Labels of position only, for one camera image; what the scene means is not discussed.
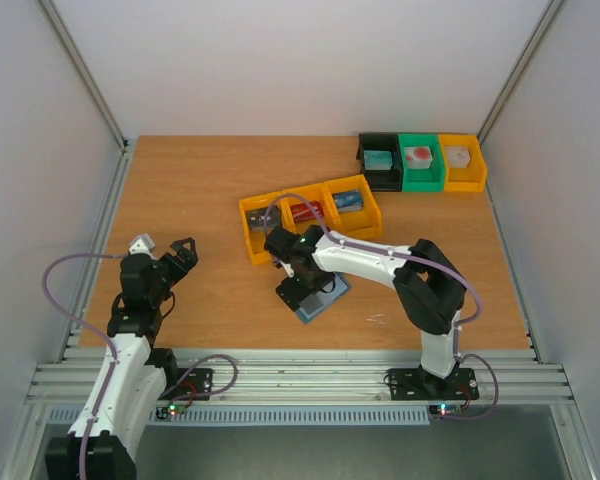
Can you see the teal leather card holder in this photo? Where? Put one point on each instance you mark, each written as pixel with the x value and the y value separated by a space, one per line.
pixel 319 302

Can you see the left corner aluminium post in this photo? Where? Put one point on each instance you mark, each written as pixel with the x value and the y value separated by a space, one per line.
pixel 69 46

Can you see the blue VIP card stack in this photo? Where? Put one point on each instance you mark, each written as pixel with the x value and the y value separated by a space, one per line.
pixel 348 201

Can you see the aluminium rail frame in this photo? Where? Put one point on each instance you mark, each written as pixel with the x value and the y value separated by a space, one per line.
pixel 191 186

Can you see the middle yellow bin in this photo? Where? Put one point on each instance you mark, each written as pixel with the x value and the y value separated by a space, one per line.
pixel 312 192

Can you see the right corner aluminium post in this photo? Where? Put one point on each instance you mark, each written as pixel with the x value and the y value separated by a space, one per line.
pixel 532 46

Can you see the left small circuit board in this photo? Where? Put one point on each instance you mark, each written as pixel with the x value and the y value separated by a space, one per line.
pixel 171 411

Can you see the black storage bin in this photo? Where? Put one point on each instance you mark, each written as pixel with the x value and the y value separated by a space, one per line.
pixel 382 181

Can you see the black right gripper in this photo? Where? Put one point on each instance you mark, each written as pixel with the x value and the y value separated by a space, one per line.
pixel 295 292

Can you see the small circuit board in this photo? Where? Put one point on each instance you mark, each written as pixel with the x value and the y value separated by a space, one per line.
pixel 440 411
pixel 171 411

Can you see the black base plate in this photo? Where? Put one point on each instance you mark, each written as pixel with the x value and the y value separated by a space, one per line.
pixel 411 384
pixel 196 386

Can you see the far yellow storage bin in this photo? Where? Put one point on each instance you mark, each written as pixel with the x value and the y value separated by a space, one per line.
pixel 472 179

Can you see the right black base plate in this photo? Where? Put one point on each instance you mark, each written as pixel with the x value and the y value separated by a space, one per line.
pixel 411 384

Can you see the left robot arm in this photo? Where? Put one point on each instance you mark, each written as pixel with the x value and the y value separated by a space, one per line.
pixel 103 440

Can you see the right yellow bin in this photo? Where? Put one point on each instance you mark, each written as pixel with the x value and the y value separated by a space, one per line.
pixel 366 222

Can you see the right small circuit board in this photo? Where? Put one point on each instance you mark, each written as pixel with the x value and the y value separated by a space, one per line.
pixel 440 411

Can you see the teal card deck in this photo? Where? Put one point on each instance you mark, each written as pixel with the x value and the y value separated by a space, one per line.
pixel 377 160

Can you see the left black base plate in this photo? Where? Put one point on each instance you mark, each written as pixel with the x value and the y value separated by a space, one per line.
pixel 196 386

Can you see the black VIP card stack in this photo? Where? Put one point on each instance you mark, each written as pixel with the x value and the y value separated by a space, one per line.
pixel 257 219

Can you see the green storage bin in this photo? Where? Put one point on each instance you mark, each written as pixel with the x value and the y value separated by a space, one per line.
pixel 430 180

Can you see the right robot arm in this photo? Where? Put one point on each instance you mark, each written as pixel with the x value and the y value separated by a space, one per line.
pixel 429 288

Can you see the grey slotted cable duct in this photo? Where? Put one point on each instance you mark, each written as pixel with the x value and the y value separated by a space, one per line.
pixel 248 416

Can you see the red VIP card stack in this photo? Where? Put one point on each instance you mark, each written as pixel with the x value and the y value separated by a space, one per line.
pixel 304 212

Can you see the red spot card deck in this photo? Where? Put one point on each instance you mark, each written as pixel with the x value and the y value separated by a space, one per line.
pixel 418 157

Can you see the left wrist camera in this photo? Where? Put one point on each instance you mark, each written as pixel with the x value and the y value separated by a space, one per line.
pixel 142 244

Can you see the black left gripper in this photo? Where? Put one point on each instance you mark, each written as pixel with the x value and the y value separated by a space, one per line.
pixel 189 258

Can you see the white card deck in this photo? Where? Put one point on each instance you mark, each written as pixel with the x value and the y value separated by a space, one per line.
pixel 458 156

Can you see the corner aluminium post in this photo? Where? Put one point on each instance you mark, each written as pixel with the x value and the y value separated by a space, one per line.
pixel 532 46
pixel 69 46

